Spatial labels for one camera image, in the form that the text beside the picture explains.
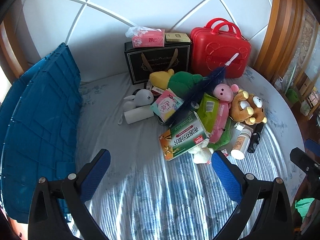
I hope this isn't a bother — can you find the black umbrella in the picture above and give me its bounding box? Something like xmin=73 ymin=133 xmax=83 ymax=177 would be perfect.
xmin=247 ymin=122 xmax=265 ymax=153

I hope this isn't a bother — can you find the white medicine bottle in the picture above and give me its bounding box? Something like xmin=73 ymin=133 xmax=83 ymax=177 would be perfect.
xmin=231 ymin=128 xmax=252 ymax=160

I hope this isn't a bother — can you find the green medicine box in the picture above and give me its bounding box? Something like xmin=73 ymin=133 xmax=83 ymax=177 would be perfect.
xmin=159 ymin=112 xmax=209 ymax=161

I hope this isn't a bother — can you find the dark blue feather duster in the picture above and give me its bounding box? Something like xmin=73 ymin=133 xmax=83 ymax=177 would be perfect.
xmin=163 ymin=53 xmax=239 ymax=127

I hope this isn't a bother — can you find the white duck plush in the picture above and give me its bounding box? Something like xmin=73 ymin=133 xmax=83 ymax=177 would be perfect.
xmin=188 ymin=146 xmax=214 ymax=164

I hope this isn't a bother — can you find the person's hand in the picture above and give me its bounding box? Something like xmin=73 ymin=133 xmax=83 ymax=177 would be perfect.
xmin=300 ymin=200 xmax=319 ymax=235

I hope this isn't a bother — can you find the brown bear plush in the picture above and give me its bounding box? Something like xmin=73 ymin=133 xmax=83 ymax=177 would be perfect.
xmin=229 ymin=89 xmax=267 ymax=126

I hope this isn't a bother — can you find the pink pig plush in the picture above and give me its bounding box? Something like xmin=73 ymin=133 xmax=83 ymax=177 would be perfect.
xmin=209 ymin=83 xmax=239 ymax=144

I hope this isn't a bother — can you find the blue plastic storage crate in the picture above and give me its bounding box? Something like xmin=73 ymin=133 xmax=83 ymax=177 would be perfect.
xmin=1 ymin=43 xmax=82 ymax=223

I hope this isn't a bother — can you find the green wipes pack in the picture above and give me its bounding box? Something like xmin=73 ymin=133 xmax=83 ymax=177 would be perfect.
xmin=197 ymin=93 xmax=220 ymax=133

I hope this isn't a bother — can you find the white lint roller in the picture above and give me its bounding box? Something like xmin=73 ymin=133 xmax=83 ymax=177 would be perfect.
xmin=118 ymin=105 xmax=154 ymax=125

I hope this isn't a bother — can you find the green yellow plush toy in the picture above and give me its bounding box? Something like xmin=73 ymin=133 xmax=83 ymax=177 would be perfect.
xmin=149 ymin=69 xmax=203 ymax=99

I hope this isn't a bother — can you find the red bear suitcase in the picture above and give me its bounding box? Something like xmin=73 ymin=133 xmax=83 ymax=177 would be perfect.
xmin=190 ymin=18 xmax=252 ymax=79

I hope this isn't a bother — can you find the white rabbit plush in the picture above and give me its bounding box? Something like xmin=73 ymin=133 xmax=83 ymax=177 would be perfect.
xmin=123 ymin=89 xmax=154 ymax=112

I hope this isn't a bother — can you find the small olive box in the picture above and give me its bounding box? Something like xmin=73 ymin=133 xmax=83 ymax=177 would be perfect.
xmin=165 ymin=33 xmax=191 ymax=43

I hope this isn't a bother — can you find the black gift bag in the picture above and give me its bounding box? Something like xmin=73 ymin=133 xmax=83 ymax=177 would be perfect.
xmin=124 ymin=42 xmax=191 ymax=85

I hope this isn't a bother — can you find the pink tissue pack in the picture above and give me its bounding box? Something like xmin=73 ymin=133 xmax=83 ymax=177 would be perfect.
xmin=125 ymin=26 xmax=165 ymax=48

